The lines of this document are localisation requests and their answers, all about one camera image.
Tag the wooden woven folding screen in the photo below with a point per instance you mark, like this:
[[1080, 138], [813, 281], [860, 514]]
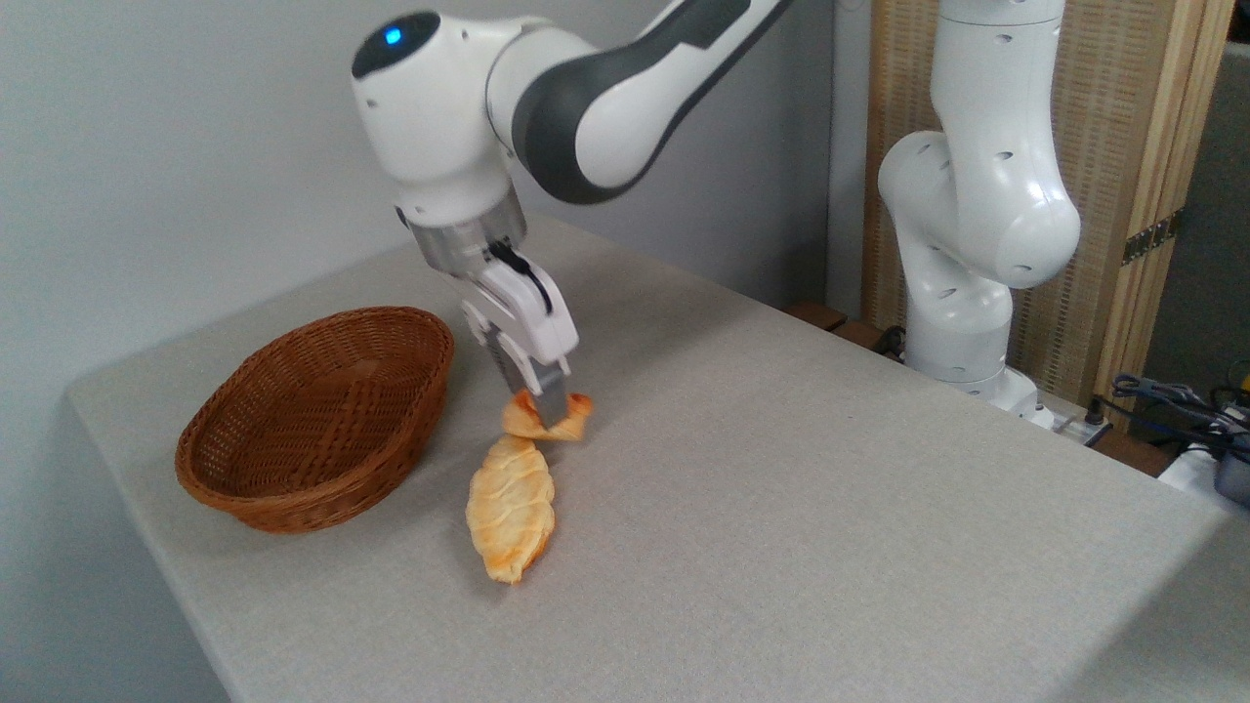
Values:
[[1113, 117]]

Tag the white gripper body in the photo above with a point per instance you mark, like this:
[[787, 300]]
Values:
[[532, 317]]

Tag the dark metal screen hinge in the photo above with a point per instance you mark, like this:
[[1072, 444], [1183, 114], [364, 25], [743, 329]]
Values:
[[1152, 237]]

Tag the long pale croissant bread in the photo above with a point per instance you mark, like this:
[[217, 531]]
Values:
[[510, 508]]

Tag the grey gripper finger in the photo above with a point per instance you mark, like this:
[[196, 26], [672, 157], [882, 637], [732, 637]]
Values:
[[554, 398], [508, 371]]

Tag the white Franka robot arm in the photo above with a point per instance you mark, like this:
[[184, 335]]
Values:
[[977, 195]]

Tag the grey blue device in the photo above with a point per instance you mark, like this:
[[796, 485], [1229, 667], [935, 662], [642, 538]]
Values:
[[1235, 480]]

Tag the brown wicker basket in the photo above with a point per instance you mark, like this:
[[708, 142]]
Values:
[[312, 430]]

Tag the round orange bread roll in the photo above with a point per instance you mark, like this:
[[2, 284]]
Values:
[[522, 418]]

